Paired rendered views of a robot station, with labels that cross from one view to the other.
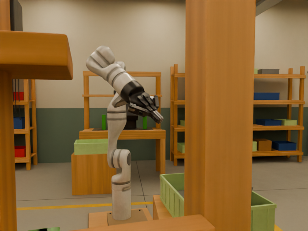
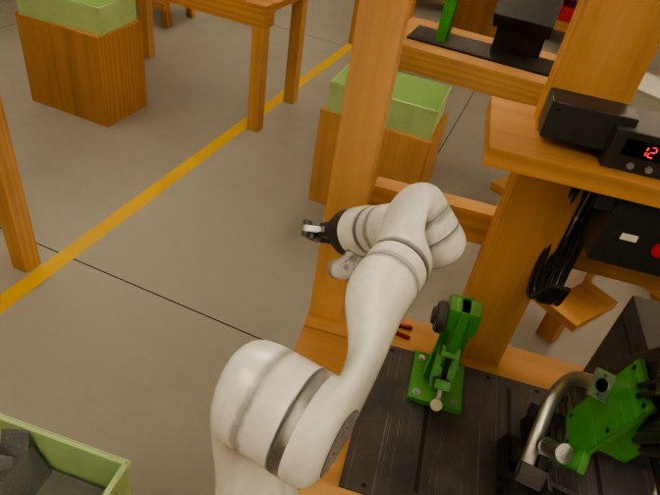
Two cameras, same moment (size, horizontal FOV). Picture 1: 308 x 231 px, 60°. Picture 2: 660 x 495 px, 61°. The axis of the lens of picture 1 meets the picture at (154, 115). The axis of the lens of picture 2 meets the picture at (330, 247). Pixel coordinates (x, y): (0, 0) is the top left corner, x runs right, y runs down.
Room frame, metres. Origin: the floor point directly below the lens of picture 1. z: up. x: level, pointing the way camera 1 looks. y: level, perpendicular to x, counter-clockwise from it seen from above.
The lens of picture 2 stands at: (1.52, 0.31, 1.98)
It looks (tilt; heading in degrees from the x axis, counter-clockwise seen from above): 38 degrees down; 203
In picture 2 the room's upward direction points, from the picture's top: 10 degrees clockwise
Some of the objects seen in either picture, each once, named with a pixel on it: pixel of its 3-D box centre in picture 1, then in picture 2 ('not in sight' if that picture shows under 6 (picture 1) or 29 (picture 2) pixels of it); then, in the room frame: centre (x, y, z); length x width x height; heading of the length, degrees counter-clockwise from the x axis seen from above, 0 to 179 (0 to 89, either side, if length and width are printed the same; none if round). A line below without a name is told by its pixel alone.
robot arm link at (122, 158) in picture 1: (120, 167); not in sight; (1.28, 0.16, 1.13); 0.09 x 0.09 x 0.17; 75
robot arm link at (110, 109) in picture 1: (116, 88); (265, 458); (1.28, 0.18, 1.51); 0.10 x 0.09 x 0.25; 91
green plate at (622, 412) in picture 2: not in sight; (624, 416); (0.66, 0.59, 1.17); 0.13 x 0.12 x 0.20; 105
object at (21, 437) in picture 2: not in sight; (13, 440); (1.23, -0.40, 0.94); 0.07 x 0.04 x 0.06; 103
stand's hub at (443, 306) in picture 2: not in sight; (438, 315); (0.57, 0.19, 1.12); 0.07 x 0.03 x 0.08; 15
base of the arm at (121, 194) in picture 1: (121, 199); not in sight; (1.28, 0.16, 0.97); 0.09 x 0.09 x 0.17; 19
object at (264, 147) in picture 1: (236, 113); not in sight; (6.15, -1.90, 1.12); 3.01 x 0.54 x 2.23; 97
